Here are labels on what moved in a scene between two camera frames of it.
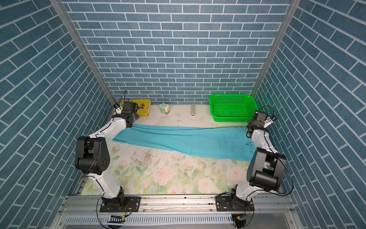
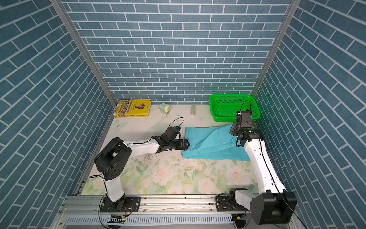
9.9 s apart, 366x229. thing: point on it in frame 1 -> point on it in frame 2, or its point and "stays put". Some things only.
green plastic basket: x=233 y=108 stays put
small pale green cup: x=164 y=108 stays put
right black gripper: x=249 y=122 -> x=232 y=129
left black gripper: x=135 y=116 -> x=181 y=148
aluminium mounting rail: x=176 y=212 stays put
